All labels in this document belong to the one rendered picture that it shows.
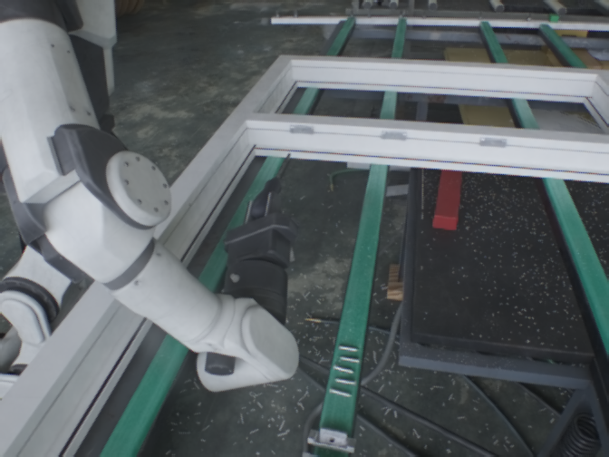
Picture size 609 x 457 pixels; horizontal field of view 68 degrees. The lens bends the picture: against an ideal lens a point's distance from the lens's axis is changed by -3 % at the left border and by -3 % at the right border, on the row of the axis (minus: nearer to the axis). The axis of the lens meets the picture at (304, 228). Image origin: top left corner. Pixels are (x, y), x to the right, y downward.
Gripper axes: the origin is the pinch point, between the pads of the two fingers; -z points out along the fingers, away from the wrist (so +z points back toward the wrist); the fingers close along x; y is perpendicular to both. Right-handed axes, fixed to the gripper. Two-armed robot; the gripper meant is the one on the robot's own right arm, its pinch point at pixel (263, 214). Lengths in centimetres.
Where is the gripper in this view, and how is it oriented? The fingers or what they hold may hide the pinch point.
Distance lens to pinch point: 72.4
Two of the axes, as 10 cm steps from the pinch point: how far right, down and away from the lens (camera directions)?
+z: -0.2, 8.1, -5.8
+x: 8.4, -3.0, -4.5
